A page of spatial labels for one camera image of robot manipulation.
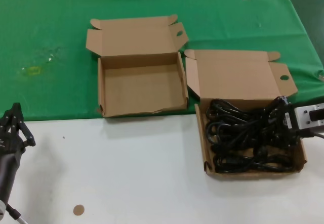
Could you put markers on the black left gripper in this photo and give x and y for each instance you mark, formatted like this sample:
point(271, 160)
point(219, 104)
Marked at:
point(11, 145)

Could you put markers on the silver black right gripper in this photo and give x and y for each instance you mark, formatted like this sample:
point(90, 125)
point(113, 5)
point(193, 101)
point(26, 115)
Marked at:
point(303, 119)

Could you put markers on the open brown cardboard mailer box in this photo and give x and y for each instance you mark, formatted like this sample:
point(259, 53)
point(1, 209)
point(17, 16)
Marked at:
point(235, 77)
point(141, 87)

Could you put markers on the metal table clip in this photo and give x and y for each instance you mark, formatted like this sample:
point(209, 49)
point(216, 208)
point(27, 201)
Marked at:
point(321, 77)

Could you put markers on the grey metal rod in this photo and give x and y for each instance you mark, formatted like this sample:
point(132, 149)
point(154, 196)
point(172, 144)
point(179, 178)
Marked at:
point(16, 215)

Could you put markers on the green tablecloth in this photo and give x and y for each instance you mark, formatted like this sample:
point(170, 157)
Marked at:
point(50, 19)

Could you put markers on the round brown paper disc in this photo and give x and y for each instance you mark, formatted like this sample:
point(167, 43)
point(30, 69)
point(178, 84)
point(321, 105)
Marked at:
point(78, 210)

